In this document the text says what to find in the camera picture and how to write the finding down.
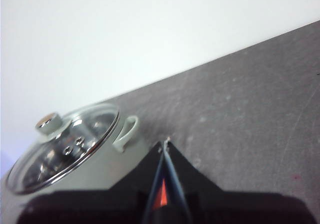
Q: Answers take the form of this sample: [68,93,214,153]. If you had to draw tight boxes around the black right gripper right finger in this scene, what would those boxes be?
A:
[163,139,316,224]

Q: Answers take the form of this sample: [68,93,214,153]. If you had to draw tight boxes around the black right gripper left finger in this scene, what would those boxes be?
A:
[16,141,165,224]

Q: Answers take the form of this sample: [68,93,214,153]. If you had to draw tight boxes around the glass lid with green knob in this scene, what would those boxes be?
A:
[5,103,121,195]

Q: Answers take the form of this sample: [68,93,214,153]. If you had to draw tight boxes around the pale green electric cooking pot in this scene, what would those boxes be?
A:
[0,114,155,224]

